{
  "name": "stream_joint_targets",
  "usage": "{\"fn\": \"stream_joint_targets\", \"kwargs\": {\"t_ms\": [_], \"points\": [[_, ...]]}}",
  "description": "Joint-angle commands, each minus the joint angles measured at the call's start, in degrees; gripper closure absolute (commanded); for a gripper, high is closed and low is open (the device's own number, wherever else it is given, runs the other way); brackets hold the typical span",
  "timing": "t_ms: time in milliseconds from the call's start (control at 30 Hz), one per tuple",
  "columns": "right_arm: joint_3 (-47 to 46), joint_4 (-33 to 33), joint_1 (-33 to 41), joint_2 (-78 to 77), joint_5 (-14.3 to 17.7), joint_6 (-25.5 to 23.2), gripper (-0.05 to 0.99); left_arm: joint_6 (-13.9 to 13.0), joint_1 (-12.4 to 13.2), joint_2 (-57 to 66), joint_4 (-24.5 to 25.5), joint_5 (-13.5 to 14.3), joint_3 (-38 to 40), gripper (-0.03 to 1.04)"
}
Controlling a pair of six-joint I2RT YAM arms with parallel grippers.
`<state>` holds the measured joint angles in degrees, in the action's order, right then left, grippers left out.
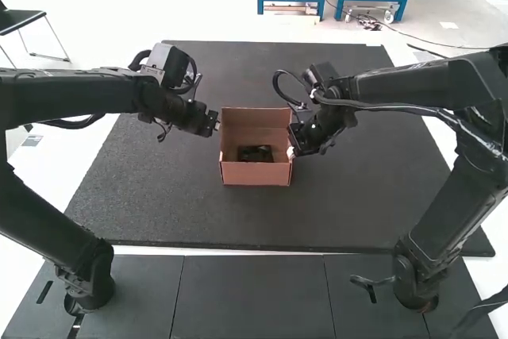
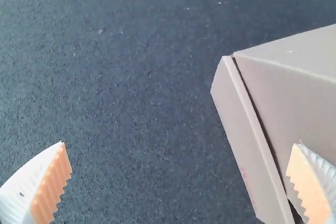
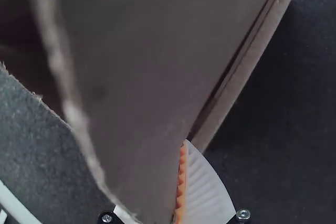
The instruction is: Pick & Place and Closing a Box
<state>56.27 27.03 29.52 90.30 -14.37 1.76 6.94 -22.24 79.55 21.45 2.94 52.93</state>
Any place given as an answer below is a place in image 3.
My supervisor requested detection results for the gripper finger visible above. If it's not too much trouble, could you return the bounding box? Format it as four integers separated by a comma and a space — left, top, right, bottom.
98, 202, 138, 224
174, 139, 252, 224

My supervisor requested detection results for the cardboard box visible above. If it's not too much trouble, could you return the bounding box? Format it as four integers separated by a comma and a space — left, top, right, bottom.
0, 0, 306, 224

